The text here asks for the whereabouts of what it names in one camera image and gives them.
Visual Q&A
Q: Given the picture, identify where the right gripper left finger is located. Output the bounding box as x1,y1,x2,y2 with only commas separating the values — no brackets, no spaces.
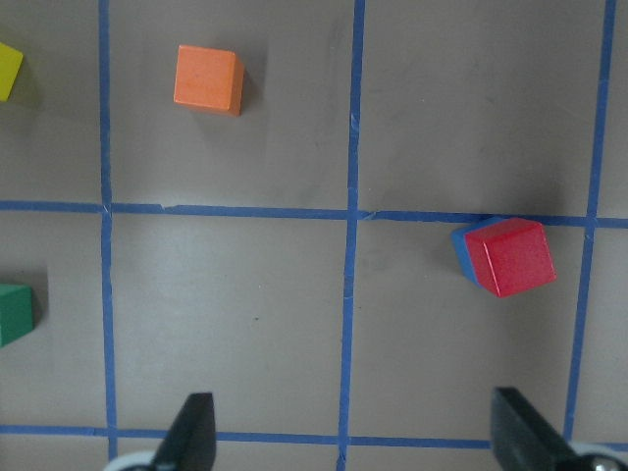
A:
150,392,217,471

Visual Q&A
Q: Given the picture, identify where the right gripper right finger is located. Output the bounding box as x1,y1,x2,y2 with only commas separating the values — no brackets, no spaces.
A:
490,388,579,470

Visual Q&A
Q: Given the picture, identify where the red wooden block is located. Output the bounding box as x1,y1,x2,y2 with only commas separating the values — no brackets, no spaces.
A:
462,218,557,298

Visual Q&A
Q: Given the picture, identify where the blue wooden block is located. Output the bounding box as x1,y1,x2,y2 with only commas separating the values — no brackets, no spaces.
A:
450,217,504,287

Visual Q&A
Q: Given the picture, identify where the green wooden block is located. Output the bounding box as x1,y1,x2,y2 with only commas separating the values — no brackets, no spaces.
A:
0,284,34,347

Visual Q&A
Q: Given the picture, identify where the orange wooden block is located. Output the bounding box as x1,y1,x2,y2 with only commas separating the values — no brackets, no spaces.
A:
173,45,245,117

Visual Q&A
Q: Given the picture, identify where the yellow wooden block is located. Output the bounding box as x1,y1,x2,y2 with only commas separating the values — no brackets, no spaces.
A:
0,43,24,102

